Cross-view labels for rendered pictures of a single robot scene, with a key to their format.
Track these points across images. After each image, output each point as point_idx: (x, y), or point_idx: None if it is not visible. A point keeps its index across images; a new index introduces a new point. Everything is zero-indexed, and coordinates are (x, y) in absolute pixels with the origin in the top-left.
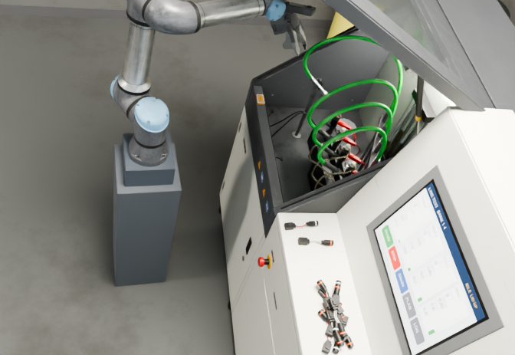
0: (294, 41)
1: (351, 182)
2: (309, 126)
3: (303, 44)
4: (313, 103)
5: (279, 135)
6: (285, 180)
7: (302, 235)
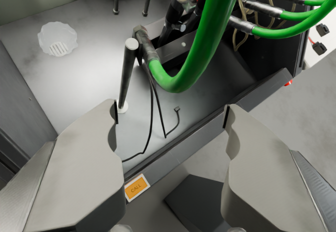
0: (292, 150)
1: None
2: (88, 93)
3: (117, 120)
4: (34, 101)
5: (136, 129)
6: (203, 91)
7: (314, 33)
